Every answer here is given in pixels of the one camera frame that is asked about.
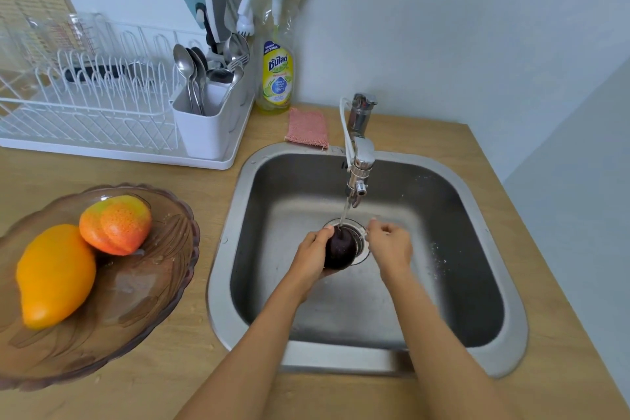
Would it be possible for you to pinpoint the person's right hand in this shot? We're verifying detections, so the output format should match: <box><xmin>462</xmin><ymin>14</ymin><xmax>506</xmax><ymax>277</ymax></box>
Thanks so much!
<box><xmin>365</xmin><ymin>219</ymin><xmax>414</xmax><ymax>284</ymax></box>

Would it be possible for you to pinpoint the person's left hand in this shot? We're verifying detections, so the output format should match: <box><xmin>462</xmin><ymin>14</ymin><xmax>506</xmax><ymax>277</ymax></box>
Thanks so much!
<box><xmin>287</xmin><ymin>225</ymin><xmax>340</xmax><ymax>298</ymax></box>

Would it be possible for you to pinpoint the dark purple round fruit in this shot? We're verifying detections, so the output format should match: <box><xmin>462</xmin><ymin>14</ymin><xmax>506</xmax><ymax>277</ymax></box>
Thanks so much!
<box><xmin>323</xmin><ymin>226</ymin><xmax>358</xmax><ymax>271</ymax></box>

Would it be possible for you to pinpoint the person's right forearm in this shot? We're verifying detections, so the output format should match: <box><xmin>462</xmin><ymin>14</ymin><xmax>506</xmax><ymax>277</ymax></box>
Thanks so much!
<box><xmin>380</xmin><ymin>263</ymin><xmax>522</xmax><ymax>420</ymax></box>

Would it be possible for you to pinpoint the person's left forearm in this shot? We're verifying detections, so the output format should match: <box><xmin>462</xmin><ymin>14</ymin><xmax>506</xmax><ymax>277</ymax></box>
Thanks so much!
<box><xmin>175</xmin><ymin>277</ymin><xmax>321</xmax><ymax>420</ymax></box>

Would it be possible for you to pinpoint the metal drain strainer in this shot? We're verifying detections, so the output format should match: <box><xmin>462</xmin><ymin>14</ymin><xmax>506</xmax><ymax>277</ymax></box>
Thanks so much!
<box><xmin>322</xmin><ymin>218</ymin><xmax>370</xmax><ymax>268</ymax></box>

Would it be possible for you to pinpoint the stainless steel sink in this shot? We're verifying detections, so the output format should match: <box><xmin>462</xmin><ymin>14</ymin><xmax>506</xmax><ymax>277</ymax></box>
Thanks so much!
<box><xmin>207</xmin><ymin>141</ymin><xmax>529</xmax><ymax>379</ymax></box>

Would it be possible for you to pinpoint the chrome faucet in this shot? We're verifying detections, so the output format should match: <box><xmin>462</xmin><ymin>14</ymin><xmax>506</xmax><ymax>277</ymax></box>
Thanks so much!
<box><xmin>344</xmin><ymin>92</ymin><xmax>379</xmax><ymax>209</ymax></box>

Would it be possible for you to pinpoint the pink scrubbing cloth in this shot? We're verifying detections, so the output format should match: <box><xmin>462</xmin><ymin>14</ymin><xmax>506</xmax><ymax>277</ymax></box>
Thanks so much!
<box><xmin>284</xmin><ymin>107</ymin><xmax>329</xmax><ymax>151</ymax></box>

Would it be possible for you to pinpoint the white cutlery holder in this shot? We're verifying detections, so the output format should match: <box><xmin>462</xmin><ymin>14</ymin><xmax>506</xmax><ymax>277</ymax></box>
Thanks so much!
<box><xmin>170</xmin><ymin>81</ymin><xmax>248</xmax><ymax>161</ymax></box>

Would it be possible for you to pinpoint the dish soap bottle green pump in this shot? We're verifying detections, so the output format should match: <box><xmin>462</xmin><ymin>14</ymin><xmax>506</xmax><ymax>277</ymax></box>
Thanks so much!
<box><xmin>254</xmin><ymin>0</ymin><xmax>298</xmax><ymax>115</ymax></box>

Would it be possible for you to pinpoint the metal spoon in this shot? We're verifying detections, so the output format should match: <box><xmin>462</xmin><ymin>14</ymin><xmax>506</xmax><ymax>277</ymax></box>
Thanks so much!
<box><xmin>205</xmin><ymin>67</ymin><xmax>235</xmax><ymax>87</ymax></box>
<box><xmin>187</xmin><ymin>48</ymin><xmax>208</xmax><ymax>116</ymax></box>
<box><xmin>173</xmin><ymin>44</ymin><xmax>201</xmax><ymax>116</ymax></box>
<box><xmin>220</xmin><ymin>64</ymin><xmax>245</xmax><ymax>108</ymax></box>

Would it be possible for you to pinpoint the metal fork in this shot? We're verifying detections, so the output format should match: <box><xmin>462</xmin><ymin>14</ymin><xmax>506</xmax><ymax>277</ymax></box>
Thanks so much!
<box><xmin>225</xmin><ymin>32</ymin><xmax>251</xmax><ymax>72</ymax></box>

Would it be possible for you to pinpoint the orange red fruit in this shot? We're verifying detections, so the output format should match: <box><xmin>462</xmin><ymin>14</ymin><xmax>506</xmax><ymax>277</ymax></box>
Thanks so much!
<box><xmin>78</xmin><ymin>195</ymin><xmax>153</xmax><ymax>257</ymax></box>

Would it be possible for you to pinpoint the brown glass fruit bowl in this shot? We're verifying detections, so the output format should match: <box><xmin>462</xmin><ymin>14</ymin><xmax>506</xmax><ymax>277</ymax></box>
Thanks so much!
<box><xmin>0</xmin><ymin>182</ymin><xmax>201</xmax><ymax>392</ymax></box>

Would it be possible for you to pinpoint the white dish brush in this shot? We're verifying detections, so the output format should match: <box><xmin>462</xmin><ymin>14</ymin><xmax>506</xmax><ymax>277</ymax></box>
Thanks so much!
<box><xmin>236</xmin><ymin>0</ymin><xmax>261</xmax><ymax>37</ymax></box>

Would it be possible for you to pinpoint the yellow mango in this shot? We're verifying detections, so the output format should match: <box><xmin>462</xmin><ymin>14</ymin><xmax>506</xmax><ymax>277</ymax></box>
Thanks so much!
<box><xmin>15</xmin><ymin>223</ymin><xmax>97</xmax><ymax>332</ymax></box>

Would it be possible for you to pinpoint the clear glass jug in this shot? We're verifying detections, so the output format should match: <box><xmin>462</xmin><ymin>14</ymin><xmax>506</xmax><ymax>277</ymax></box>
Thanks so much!
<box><xmin>26</xmin><ymin>12</ymin><xmax>100</xmax><ymax>72</ymax></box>

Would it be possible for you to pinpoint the white faucet hose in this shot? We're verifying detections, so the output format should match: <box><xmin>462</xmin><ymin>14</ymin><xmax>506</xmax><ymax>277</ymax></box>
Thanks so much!
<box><xmin>339</xmin><ymin>97</ymin><xmax>356</xmax><ymax>170</ymax></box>

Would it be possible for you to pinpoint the black handled utensil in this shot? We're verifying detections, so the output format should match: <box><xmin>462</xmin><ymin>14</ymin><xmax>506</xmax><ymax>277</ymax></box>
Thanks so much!
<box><xmin>195</xmin><ymin>2</ymin><xmax>218</xmax><ymax>55</ymax></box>

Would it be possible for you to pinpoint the white wire dish rack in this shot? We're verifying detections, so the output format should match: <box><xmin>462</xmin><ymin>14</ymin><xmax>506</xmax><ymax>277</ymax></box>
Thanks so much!
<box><xmin>0</xmin><ymin>13</ymin><xmax>257</xmax><ymax>171</ymax></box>

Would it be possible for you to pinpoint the black handled knife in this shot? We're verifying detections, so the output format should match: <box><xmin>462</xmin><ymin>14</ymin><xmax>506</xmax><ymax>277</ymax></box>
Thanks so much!
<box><xmin>63</xmin><ymin>62</ymin><xmax>149</xmax><ymax>84</ymax></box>

